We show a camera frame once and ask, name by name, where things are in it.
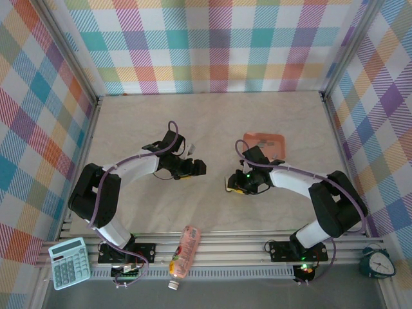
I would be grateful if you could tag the pink plastic tray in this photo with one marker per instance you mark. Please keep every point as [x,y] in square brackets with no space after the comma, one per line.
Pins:
[277,141]

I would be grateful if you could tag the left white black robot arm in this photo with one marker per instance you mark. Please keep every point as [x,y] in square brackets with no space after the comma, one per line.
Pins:
[93,193]

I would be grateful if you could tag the black controller board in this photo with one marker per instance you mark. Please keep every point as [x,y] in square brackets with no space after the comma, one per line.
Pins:
[127,272]
[305,270]

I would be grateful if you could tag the aluminium mounting rail beam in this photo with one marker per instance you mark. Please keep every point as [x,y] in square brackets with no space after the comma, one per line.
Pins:
[231,248]

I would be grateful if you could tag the teal calculator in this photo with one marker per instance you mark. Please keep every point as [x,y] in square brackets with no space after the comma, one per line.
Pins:
[69,264]

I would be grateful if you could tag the aluminium frame post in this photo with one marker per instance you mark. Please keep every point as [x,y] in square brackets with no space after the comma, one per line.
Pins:
[69,58]
[351,48]

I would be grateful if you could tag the teal alarm clock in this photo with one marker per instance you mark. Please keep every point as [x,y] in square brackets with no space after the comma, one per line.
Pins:
[378,264]

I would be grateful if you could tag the aluminium table side rail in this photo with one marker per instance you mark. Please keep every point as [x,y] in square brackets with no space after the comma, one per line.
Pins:
[334,128]
[91,128]

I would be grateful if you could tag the pink drink bottle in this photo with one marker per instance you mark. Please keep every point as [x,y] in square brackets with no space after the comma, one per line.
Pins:
[186,248]

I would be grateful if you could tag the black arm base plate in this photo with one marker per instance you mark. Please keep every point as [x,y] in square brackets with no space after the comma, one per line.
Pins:
[145,252]
[280,252]

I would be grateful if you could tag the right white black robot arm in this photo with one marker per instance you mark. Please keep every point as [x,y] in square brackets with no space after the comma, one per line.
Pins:
[296,181]

